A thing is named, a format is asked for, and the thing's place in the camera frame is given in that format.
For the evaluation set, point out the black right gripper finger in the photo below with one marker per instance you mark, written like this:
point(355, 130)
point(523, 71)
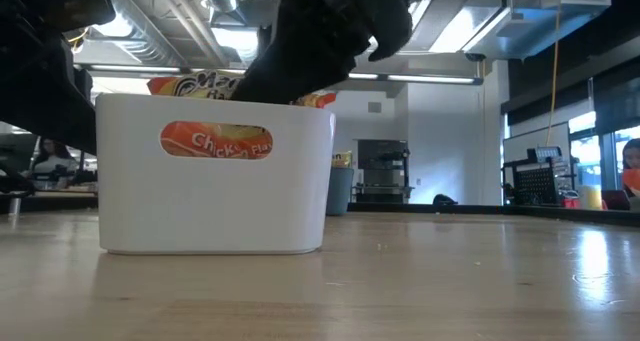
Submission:
point(300, 66)
point(392, 31)

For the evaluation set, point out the white plastic bin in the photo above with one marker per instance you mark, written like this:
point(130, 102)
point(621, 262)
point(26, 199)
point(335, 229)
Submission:
point(215, 196)

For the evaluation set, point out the long ceiling light bar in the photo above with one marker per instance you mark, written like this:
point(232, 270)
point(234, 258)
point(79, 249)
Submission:
point(400, 77)

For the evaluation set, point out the teal plastic bin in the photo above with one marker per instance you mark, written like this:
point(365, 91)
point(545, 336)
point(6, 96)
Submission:
point(340, 191)

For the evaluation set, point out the black drinks machine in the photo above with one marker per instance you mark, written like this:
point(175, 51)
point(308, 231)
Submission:
point(382, 171)

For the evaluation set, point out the white board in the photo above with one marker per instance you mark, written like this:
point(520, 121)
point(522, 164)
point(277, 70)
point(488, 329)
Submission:
point(530, 138)

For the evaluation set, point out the black bag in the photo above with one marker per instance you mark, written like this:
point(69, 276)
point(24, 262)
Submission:
point(444, 200)

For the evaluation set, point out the black mesh cart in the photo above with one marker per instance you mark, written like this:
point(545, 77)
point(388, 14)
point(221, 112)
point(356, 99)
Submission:
point(537, 181)

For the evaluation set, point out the yellow container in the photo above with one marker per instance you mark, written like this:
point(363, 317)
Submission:
point(591, 197)

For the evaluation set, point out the person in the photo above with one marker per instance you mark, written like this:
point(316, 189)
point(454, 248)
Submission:
point(52, 161)
point(631, 153)

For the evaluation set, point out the dark red chair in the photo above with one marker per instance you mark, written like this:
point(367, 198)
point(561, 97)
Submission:
point(616, 200)

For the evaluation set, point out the grey wall vent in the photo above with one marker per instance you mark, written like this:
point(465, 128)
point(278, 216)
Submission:
point(375, 107)

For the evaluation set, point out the silver ventilation duct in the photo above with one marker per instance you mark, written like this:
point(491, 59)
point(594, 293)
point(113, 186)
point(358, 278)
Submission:
point(165, 26)

